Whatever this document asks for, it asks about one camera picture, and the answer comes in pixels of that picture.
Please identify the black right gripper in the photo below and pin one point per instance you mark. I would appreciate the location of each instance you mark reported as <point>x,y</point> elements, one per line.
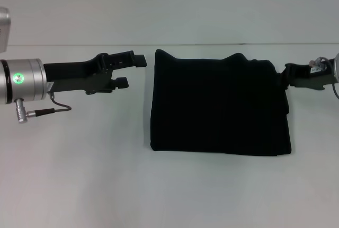
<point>312,75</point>

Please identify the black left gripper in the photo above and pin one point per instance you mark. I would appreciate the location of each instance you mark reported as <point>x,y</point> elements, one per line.
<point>76,75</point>

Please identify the black t-shirt with white print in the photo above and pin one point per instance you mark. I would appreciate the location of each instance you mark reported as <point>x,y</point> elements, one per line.
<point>219,106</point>

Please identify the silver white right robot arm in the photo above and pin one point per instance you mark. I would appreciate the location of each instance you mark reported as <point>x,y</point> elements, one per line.
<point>336,67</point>

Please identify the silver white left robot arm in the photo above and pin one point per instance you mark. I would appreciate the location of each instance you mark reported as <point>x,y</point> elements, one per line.
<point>23,79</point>

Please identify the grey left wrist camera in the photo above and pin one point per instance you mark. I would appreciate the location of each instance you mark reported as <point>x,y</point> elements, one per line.
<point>4,29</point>

